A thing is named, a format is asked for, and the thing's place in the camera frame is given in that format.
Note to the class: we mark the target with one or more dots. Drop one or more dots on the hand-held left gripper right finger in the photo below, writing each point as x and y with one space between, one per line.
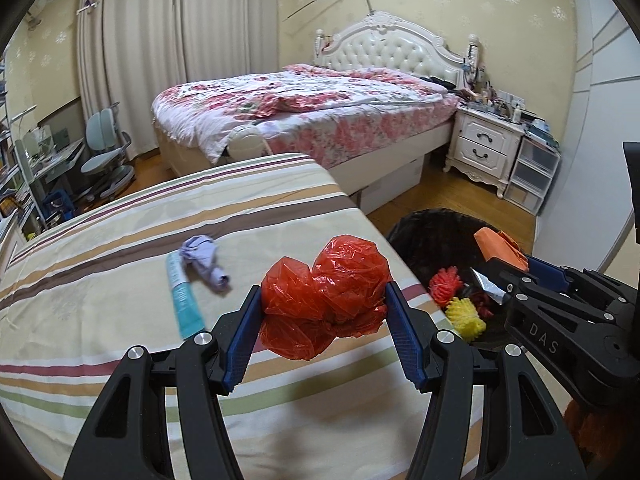
405 340

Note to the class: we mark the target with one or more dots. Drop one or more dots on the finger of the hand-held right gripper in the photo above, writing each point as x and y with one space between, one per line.
510 280
547 272

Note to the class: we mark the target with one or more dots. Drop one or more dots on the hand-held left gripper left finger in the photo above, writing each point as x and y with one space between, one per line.
240 340

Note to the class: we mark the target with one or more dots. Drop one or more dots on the bin with black liner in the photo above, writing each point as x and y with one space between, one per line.
430 235

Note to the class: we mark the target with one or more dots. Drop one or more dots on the red plastic bag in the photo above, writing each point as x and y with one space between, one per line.
325 290

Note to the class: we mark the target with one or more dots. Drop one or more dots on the yellow pom-pom ball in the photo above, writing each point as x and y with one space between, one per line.
465 317

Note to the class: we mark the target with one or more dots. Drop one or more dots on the red pom-pom ball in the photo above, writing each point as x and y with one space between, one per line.
445 282

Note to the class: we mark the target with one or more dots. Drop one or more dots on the teal tube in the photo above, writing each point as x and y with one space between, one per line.
182 300

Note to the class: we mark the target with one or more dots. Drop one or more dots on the crumpled lilac cloth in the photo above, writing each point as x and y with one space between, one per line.
205 265

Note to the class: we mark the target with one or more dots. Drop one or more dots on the clear plastic drawer unit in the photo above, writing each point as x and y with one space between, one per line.
532 170

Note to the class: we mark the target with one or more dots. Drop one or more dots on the white nightstand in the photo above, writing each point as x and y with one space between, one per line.
480 140

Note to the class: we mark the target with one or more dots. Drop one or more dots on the white storage box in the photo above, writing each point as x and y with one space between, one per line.
395 185

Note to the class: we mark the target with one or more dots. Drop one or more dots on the striped bed sheet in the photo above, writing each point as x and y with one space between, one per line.
100 240

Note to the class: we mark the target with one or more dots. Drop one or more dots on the clutter of bottles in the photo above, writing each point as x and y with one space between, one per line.
500 102

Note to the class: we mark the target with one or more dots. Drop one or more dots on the white wardrobe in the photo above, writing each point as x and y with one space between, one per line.
600 85

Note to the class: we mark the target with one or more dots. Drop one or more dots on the blue crate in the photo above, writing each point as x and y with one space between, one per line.
57 209

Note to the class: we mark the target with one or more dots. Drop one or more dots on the grey-green desk chair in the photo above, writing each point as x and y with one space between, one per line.
105 150

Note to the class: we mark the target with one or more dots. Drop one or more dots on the floral quilt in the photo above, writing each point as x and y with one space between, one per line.
310 105

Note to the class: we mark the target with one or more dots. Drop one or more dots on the study desk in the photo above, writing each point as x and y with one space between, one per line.
55 160

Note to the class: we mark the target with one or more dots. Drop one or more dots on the white upholstered bed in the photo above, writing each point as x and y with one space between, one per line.
390 50

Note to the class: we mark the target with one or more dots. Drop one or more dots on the beige curtains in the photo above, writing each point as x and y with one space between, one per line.
175 35

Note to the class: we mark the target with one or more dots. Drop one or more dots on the white desk lamp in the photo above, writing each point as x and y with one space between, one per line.
22 115

